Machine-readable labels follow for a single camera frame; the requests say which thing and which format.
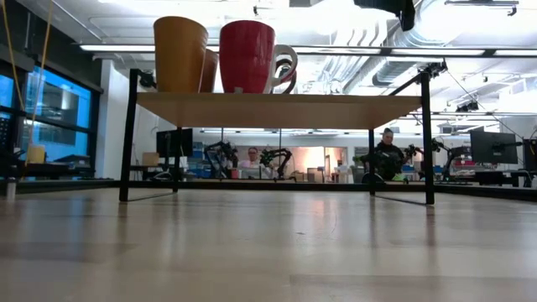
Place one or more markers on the terracotta orange cup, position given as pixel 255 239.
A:
pixel 210 71

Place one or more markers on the mustard yellow cup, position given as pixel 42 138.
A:
pixel 178 54

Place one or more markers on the black background robot arm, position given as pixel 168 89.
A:
pixel 224 153
pixel 277 155
pixel 413 151
pixel 451 153

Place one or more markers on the black ceiling spotlight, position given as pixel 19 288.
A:
pixel 434 68
pixel 147 79

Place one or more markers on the person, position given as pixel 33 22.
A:
pixel 388 157
pixel 252 161

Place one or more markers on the black computer monitor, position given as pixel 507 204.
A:
pixel 493 147
pixel 530 153
pixel 168 142

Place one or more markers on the cardboard box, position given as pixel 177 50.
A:
pixel 150 159

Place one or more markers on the large glass window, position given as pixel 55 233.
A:
pixel 58 109

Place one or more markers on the dark desk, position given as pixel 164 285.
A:
pixel 50 170

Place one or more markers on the yellow box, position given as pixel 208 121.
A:
pixel 36 154

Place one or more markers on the silver ventilation duct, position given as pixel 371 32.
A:
pixel 403 46

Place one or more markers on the wooden shelf black metal frame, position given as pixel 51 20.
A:
pixel 272 111

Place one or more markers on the black aluminium table frame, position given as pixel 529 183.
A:
pixel 293 185

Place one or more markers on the white post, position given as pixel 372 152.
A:
pixel 10 189

